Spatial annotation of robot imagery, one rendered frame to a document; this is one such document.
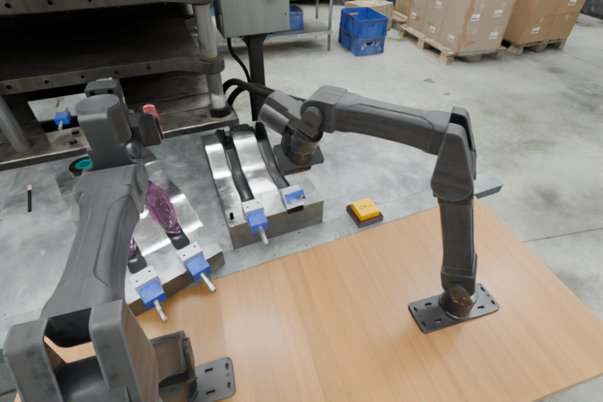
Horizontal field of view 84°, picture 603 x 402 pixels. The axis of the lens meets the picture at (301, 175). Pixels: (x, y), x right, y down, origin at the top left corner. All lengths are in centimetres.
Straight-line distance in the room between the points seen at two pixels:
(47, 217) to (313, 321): 83
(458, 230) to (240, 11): 120
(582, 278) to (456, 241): 167
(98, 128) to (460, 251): 64
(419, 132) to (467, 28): 396
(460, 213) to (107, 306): 53
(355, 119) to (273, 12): 105
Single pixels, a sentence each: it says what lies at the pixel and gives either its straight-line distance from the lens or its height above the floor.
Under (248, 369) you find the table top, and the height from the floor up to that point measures 80.
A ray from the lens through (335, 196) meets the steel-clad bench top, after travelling 105.
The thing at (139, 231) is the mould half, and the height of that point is 88.
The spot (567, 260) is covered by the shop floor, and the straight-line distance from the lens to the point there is 238.
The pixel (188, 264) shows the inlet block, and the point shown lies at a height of 87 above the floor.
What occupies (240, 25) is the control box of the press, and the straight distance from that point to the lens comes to 154.
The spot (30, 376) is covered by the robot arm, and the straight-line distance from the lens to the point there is 40.
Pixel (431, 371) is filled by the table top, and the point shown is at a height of 80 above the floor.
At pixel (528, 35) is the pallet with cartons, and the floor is 24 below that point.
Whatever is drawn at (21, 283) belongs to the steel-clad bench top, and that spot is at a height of 80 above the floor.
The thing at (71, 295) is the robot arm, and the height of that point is 123.
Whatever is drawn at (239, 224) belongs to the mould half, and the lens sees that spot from 86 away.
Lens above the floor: 152
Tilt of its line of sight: 40 degrees down
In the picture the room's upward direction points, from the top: straight up
